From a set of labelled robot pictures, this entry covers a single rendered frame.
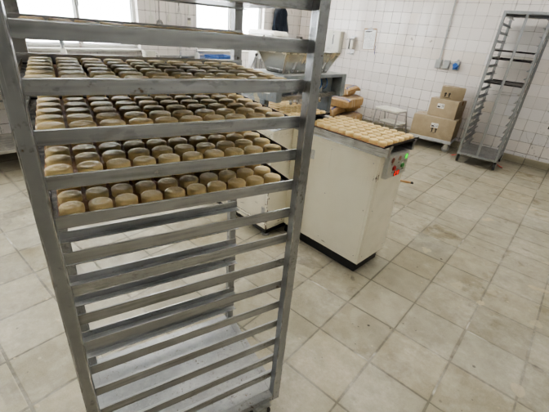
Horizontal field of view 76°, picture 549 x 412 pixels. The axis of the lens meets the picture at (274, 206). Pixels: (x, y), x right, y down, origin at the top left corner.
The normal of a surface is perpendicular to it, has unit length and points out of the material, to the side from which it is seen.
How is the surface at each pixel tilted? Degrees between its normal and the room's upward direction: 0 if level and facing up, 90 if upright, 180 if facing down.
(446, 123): 88
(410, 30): 90
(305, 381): 0
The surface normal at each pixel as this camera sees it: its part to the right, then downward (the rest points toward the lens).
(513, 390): 0.08, -0.89
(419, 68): -0.66, 0.29
